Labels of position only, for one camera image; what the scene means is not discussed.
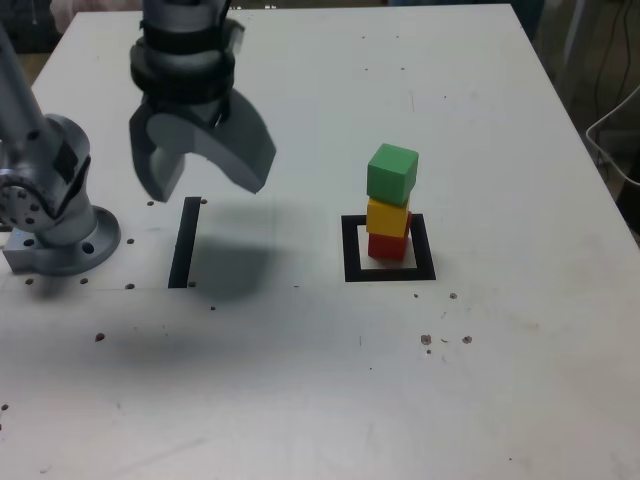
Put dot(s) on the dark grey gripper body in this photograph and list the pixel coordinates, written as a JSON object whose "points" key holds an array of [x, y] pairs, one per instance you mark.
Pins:
{"points": [[195, 112]]}

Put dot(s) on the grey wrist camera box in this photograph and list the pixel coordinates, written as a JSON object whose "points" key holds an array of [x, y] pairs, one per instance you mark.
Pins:
{"points": [[235, 36]]}

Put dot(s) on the black tape square outline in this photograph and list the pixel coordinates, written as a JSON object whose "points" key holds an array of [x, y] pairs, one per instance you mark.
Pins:
{"points": [[425, 250]]}

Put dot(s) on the green cube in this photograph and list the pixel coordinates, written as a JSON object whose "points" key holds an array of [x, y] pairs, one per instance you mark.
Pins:
{"points": [[390, 175]]}

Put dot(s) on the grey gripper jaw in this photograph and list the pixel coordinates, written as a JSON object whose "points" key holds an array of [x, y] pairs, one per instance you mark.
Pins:
{"points": [[240, 150], [155, 175]]}

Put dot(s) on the red cube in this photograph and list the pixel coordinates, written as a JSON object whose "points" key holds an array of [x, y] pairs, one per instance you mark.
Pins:
{"points": [[387, 247]]}

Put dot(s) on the yellow cube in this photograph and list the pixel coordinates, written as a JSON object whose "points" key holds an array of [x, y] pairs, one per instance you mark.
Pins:
{"points": [[385, 220]]}

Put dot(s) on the black tape strip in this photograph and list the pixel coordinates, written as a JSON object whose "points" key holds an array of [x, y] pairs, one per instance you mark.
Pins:
{"points": [[184, 245]]}

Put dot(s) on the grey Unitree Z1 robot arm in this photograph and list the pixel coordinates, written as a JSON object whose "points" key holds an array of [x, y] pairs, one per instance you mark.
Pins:
{"points": [[50, 145]]}

